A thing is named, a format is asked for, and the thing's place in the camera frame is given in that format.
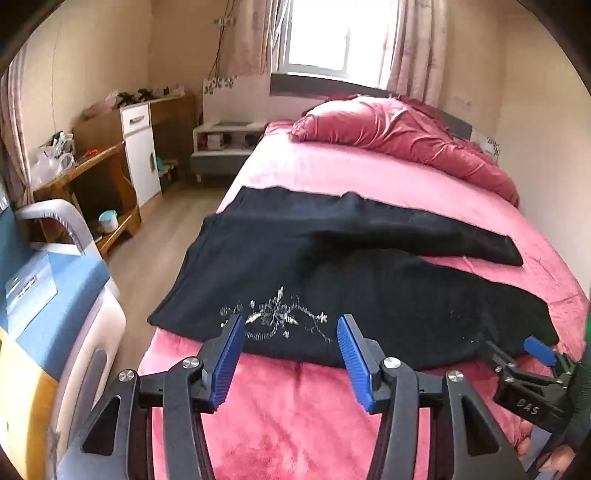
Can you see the grey headboard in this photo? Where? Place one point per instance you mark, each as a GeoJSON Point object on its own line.
{"type": "Point", "coordinates": [314, 85]}

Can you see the window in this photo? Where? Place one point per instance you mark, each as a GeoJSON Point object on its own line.
{"type": "Point", "coordinates": [344, 34]}

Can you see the blue and white chair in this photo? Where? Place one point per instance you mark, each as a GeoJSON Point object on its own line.
{"type": "Point", "coordinates": [55, 295]}

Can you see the teal and white cup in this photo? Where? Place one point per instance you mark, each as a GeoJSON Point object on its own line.
{"type": "Point", "coordinates": [108, 222]}

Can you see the clear plastic bags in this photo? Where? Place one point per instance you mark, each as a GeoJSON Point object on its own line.
{"type": "Point", "coordinates": [48, 161]}

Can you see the pink patterned curtain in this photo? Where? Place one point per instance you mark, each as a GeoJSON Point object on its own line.
{"type": "Point", "coordinates": [258, 37]}
{"type": "Point", "coordinates": [418, 50]}

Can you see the wooden desk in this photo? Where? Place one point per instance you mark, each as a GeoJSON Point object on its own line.
{"type": "Point", "coordinates": [99, 159]}

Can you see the white floral panel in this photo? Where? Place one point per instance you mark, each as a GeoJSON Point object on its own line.
{"type": "Point", "coordinates": [235, 99]}

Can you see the pink bag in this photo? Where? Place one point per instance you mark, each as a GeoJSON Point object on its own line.
{"type": "Point", "coordinates": [99, 108]}

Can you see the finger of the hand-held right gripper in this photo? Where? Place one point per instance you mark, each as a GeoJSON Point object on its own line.
{"type": "Point", "coordinates": [503, 367]}
{"type": "Point", "coordinates": [540, 346]}

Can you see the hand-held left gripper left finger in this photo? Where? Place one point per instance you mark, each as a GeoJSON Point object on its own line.
{"type": "Point", "coordinates": [227, 369]}

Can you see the dark clutter pile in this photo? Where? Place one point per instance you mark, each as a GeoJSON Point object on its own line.
{"type": "Point", "coordinates": [147, 92]}

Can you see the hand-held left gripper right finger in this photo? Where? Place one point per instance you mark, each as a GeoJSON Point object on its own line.
{"type": "Point", "coordinates": [353, 364]}

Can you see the white cabinet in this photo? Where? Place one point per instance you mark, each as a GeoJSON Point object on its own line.
{"type": "Point", "coordinates": [141, 157]}

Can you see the bed with pink sheet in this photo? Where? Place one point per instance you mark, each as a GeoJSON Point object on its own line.
{"type": "Point", "coordinates": [351, 175]}

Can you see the white nightstand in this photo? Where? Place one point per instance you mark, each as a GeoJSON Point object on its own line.
{"type": "Point", "coordinates": [217, 150]}

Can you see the white paper sheet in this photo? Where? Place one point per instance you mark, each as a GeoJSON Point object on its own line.
{"type": "Point", "coordinates": [30, 286]}

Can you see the black embroidered pants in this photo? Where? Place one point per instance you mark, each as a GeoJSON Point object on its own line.
{"type": "Point", "coordinates": [369, 286]}

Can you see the striped curtain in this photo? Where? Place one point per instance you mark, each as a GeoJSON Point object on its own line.
{"type": "Point", "coordinates": [11, 138]}

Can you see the person's right hand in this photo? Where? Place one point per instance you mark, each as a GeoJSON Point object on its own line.
{"type": "Point", "coordinates": [556, 461]}

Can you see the dark pink quilt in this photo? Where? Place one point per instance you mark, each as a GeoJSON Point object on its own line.
{"type": "Point", "coordinates": [415, 138]}

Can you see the shoes under desk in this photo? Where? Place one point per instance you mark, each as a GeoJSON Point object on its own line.
{"type": "Point", "coordinates": [167, 168]}

